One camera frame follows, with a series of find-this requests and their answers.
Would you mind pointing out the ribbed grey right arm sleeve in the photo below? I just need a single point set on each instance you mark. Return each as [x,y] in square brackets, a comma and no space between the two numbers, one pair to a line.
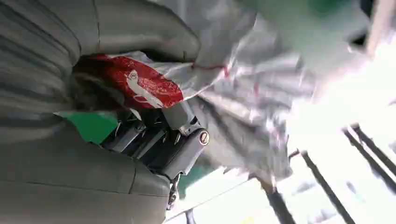
[31,61]

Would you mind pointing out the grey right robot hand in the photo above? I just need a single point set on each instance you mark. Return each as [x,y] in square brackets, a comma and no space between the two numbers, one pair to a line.
[77,185]

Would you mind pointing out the black metal bar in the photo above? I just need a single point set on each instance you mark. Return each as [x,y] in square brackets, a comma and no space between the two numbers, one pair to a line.
[371,160]
[278,204]
[328,188]

